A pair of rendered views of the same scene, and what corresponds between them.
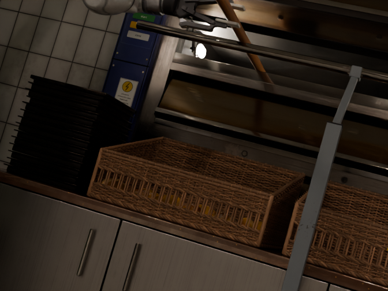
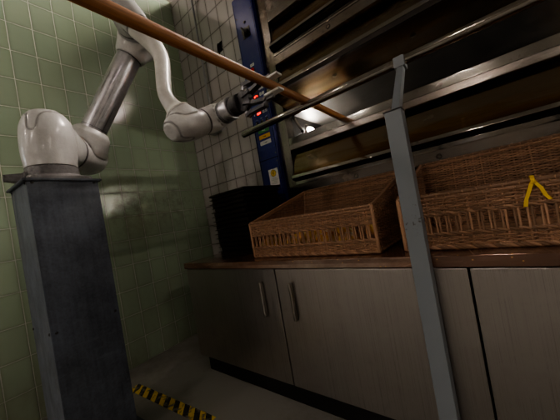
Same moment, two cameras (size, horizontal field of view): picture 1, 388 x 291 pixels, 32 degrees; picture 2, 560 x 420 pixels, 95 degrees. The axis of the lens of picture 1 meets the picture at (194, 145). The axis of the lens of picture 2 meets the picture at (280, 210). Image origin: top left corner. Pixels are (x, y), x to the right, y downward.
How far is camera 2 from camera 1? 107 cm
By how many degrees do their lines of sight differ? 22
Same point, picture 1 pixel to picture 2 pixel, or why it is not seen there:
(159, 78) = (287, 158)
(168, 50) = (284, 140)
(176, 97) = (301, 163)
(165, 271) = (316, 297)
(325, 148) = (395, 139)
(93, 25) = (245, 151)
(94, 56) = (252, 166)
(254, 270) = (384, 277)
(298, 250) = (415, 249)
